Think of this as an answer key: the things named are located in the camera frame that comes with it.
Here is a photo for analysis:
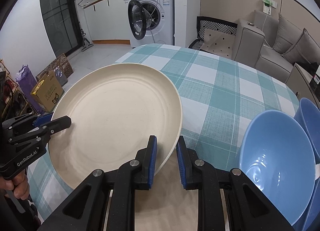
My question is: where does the cream round plate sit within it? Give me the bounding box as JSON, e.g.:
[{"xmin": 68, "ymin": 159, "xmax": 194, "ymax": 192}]
[{"xmin": 48, "ymin": 63, "xmax": 183, "ymax": 188}]

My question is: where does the large blue bowl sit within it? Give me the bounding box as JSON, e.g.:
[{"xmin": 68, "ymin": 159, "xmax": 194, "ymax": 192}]
[{"xmin": 238, "ymin": 110, "xmax": 316, "ymax": 225}]

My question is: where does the white kitchen counter cabinet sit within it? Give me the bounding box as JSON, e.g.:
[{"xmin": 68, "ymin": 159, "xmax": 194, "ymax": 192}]
[{"xmin": 84, "ymin": 0, "xmax": 131, "ymax": 45}]

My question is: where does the person's left hand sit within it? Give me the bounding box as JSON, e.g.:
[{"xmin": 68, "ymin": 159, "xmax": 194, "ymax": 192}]
[{"xmin": 0, "ymin": 170, "xmax": 29, "ymax": 200}]

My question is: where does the yellow cardboard box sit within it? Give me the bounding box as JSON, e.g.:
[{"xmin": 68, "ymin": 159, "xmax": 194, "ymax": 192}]
[{"xmin": 30, "ymin": 70, "xmax": 64, "ymax": 112}]

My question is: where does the purple bag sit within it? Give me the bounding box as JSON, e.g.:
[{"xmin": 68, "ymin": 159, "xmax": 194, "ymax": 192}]
[{"xmin": 16, "ymin": 65, "xmax": 44, "ymax": 114}]

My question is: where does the teal checked tablecloth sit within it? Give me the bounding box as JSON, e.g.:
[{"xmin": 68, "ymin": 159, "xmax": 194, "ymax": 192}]
[{"xmin": 28, "ymin": 44, "xmax": 298, "ymax": 230}]

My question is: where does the grey side cabinet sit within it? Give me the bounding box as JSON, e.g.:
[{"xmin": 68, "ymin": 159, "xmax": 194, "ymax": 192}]
[{"xmin": 285, "ymin": 63, "xmax": 319, "ymax": 108}]

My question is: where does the white washing machine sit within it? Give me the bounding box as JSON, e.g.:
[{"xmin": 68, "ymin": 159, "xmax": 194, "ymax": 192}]
[{"xmin": 124, "ymin": 0, "xmax": 174, "ymax": 48}]

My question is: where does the grey sofa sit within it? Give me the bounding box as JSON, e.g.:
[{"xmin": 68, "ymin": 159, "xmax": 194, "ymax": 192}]
[{"xmin": 232, "ymin": 10, "xmax": 319, "ymax": 83}]

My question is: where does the black patterned chair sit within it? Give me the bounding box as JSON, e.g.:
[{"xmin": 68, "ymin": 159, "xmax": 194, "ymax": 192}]
[{"xmin": 189, "ymin": 16, "xmax": 237, "ymax": 59}]

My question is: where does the grey sofa cushion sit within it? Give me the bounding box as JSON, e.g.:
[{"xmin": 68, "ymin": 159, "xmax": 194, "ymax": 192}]
[{"xmin": 273, "ymin": 14, "xmax": 302, "ymax": 54}]

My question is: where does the wall socket with charger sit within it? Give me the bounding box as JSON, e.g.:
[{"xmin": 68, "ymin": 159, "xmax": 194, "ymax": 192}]
[{"xmin": 262, "ymin": 0, "xmax": 277, "ymax": 15}]

